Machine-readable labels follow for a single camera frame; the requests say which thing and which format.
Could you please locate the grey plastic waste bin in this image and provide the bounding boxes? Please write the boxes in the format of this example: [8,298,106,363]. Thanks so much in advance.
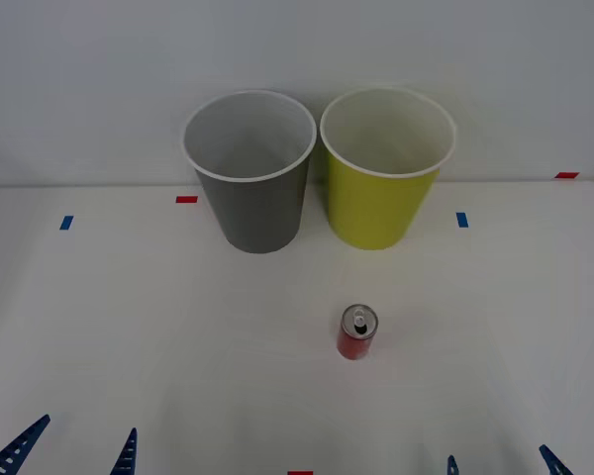
[181,88,319,255]

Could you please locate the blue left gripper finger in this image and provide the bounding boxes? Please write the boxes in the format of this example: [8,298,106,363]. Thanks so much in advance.
[0,414,52,475]
[109,427,140,475]

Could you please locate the yellow-green plastic waste bin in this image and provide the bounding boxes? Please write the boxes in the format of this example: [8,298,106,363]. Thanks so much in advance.
[319,87,458,251]

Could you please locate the red drink can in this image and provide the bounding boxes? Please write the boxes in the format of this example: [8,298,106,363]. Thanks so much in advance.
[336,303,379,362]

